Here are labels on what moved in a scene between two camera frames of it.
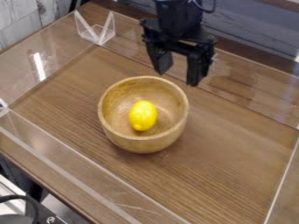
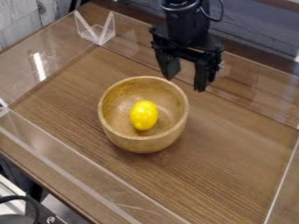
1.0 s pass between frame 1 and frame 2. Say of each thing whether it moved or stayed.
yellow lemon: stayed
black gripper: moved
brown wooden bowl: stayed
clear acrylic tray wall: stayed
